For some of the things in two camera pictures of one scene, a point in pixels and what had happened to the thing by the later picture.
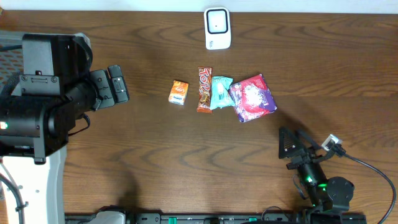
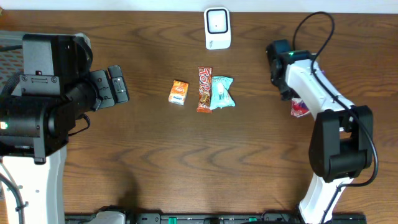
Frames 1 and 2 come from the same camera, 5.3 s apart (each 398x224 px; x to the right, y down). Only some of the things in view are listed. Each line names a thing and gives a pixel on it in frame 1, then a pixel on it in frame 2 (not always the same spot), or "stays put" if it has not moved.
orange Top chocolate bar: x=205 y=89 stays put
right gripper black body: x=308 y=156 to x=285 y=89
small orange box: x=178 y=93 stays put
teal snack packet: x=221 y=96 stays put
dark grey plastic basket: x=11 y=60 stays put
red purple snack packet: x=252 y=98 to x=298 y=107
